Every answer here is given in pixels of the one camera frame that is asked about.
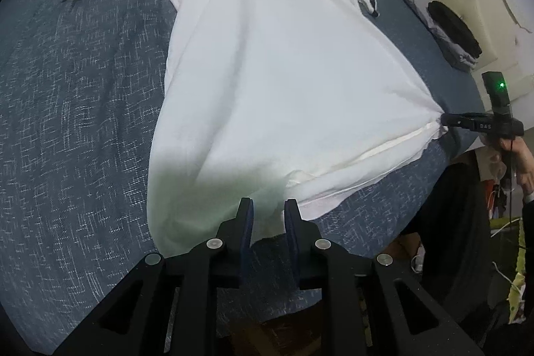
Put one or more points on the yellow green object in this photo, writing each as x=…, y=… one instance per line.
x=518, y=285

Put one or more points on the person's right hand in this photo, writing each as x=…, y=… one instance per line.
x=523, y=168

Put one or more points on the person's dark clothed leg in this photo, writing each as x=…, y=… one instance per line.
x=454, y=235

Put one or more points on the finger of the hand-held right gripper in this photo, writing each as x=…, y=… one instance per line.
x=452, y=120

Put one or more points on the white polo shirt black trim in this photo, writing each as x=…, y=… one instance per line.
x=271, y=80

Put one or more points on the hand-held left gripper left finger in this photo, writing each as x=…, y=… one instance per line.
x=246, y=239

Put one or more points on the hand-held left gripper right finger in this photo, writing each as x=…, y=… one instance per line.
x=294, y=243

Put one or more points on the bed with blue sheet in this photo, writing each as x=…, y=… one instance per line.
x=83, y=122

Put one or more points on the folded grey garment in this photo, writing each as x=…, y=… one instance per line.
x=425, y=18

